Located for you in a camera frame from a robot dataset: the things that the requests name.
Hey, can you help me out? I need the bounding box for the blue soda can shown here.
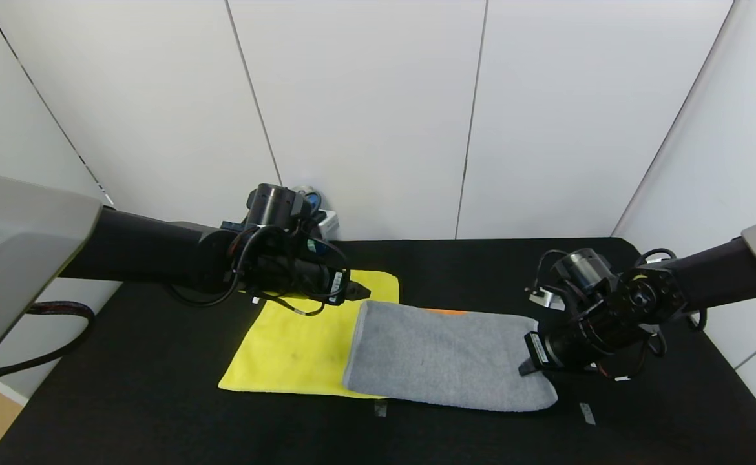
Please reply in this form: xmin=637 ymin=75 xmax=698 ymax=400
xmin=291 ymin=186 xmax=324 ymax=254

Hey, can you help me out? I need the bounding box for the black table cloth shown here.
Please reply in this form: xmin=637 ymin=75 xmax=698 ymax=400
xmin=0 ymin=238 xmax=756 ymax=465

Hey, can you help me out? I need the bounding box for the grey towel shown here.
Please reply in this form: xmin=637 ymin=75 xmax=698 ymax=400
xmin=342 ymin=300 xmax=558 ymax=413

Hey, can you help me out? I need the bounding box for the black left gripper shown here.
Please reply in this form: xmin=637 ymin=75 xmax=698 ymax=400
xmin=291 ymin=256 xmax=372 ymax=307

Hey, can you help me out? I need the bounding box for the black left wrist camera cable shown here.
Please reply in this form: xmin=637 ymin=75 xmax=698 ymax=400
xmin=171 ymin=223 xmax=351 ymax=317

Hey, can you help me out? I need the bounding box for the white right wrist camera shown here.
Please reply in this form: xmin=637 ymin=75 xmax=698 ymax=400
xmin=529 ymin=287 xmax=566 ymax=311

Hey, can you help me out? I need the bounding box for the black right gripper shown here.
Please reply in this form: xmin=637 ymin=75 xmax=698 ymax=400
xmin=518 ymin=331 xmax=587 ymax=376

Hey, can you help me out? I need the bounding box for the braided left arm hose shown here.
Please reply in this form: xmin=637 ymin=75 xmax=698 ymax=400
xmin=0 ymin=302 xmax=96 ymax=378

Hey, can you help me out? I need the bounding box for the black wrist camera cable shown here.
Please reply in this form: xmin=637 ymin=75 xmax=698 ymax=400
xmin=171 ymin=223 xmax=351 ymax=317
xmin=533 ymin=249 xmax=572 ymax=298

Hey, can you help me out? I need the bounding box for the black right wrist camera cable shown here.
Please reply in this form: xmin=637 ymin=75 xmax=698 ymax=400
xmin=533 ymin=249 xmax=572 ymax=298

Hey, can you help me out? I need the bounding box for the yellow towel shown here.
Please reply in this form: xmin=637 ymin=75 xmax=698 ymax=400
xmin=218 ymin=269 xmax=400 ymax=398

